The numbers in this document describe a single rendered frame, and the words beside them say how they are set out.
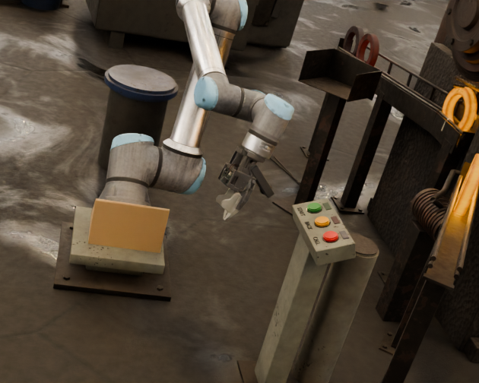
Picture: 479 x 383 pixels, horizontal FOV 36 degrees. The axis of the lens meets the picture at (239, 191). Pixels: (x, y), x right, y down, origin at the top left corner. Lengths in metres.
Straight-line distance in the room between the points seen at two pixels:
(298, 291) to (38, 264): 0.99
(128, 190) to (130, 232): 0.15
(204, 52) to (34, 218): 1.04
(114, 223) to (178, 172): 0.30
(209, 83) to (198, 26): 0.33
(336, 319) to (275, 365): 0.23
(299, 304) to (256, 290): 0.65
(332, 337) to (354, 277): 0.23
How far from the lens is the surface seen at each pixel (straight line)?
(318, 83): 3.23
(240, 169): 2.09
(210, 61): 2.22
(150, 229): 2.57
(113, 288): 2.58
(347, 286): 2.21
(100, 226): 2.57
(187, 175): 2.67
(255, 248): 3.03
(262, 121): 2.06
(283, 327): 2.19
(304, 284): 2.11
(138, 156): 2.61
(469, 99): 2.84
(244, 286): 2.78
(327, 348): 2.34
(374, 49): 3.61
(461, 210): 2.25
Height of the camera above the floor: 1.54
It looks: 27 degrees down
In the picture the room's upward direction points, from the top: 15 degrees clockwise
